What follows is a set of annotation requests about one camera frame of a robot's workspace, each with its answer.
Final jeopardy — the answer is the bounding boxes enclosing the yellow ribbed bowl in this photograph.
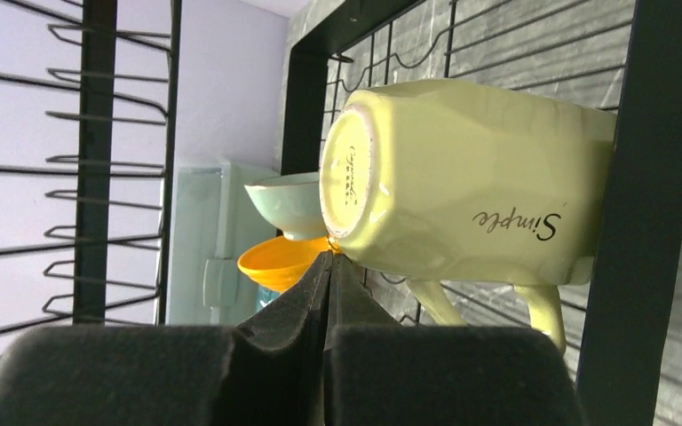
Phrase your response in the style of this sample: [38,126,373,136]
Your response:
[237,236,340,293]

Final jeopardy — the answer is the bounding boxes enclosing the light green ceramic bowl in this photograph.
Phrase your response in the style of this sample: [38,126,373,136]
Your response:
[244,171,328,241]

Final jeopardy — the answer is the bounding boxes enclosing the black wire dish rack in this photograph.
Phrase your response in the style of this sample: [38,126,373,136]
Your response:
[0,1,682,425]

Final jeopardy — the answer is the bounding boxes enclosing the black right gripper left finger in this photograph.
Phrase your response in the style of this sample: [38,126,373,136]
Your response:
[0,252,332,425]

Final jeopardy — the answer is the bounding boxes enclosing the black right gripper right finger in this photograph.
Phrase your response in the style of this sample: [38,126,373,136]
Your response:
[324,255,586,425]

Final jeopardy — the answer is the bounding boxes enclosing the clear plastic storage box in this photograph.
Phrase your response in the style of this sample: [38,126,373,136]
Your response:
[166,160,277,325]

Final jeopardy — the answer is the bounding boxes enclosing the pale yellow mug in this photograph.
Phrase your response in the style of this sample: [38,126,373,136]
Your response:
[319,79,616,351]

